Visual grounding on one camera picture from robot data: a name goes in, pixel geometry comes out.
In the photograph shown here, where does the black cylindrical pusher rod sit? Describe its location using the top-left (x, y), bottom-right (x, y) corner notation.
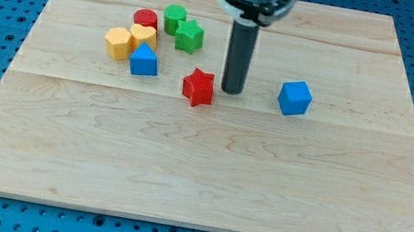
top-left (221, 21), bottom-right (259, 95)

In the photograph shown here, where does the blue cube block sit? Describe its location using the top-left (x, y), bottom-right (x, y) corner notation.
top-left (277, 81), bottom-right (313, 116)

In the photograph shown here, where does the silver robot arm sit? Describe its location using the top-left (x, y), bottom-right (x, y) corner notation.
top-left (218, 0), bottom-right (299, 95)

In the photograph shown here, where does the green star block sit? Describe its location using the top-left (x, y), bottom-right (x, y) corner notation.
top-left (175, 19), bottom-right (205, 54)

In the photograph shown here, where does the red star block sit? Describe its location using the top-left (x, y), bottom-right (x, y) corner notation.
top-left (182, 68), bottom-right (214, 107)

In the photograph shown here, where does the green cylinder block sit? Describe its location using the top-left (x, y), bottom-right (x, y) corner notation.
top-left (163, 4), bottom-right (187, 36)

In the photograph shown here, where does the red cylinder block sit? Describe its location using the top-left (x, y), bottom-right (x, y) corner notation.
top-left (132, 8), bottom-right (159, 32)

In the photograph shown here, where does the blue triangular prism block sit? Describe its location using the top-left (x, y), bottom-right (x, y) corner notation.
top-left (129, 42), bottom-right (158, 76)

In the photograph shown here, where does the yellow heart block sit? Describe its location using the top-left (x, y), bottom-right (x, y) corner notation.
top-left (129, 23), bottom-right (157, 52)

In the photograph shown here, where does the yellow hexagon block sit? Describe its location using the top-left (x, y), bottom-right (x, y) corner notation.
top-left (104, 27), bottom-right (131, 61)

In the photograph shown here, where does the light wooden board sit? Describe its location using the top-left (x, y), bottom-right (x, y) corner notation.
top-left (0, 0), bottom-right (414, 232)

